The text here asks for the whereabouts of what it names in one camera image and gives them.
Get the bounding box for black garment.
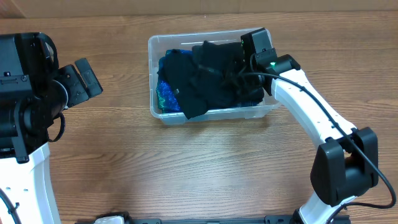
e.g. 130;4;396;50
192;41;247;80
190;70;265;109
162;52;208;119

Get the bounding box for blue denim jeans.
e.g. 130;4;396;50
236;98;263;107

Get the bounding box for sparkly blue fabric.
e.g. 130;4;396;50
155;49;192;113

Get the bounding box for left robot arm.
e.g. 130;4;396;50
1;32;103;223

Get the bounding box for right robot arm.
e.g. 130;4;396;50
241;28;379;223

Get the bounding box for clear plastic storage bin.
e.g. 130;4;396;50
148;27;280;126

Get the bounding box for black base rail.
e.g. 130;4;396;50
74;214;352;224

